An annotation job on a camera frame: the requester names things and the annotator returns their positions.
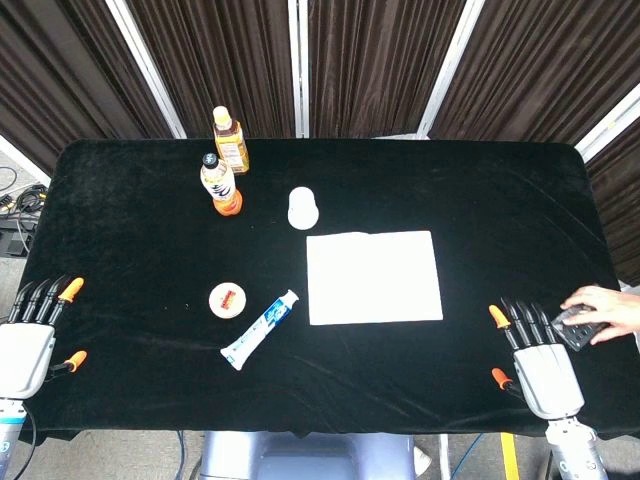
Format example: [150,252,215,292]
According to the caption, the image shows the black remote controller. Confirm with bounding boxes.
[551,305,610,353]

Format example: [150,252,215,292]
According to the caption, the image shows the round white tin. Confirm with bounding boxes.
[208,281,248,320]

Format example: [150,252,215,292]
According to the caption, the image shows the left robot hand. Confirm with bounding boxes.
[0,275,89,401]

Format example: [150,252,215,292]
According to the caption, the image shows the black velvet tablecloth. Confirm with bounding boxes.
[21,137,640,441]

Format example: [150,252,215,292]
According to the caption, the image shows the orange bottom drink bottle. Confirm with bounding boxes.
[199,152,244,218]

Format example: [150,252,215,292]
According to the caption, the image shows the brown pleated curtain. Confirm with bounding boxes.
[0,0,640,287]

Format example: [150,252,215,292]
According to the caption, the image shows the blue white toothpaste tube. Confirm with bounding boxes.
[219,288,301,372]

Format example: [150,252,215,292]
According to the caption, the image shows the yellow label tea bottle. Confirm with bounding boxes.
[212,105,251,176]

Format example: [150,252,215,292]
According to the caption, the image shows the person's hand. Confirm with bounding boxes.
[559,284,640,346]

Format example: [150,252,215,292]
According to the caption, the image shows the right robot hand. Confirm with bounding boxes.
[488,298,586,421]

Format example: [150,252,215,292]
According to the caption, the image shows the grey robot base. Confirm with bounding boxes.
[197,430,417,480]

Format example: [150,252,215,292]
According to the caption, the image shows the black floor cables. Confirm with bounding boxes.
[0,166,49,257]

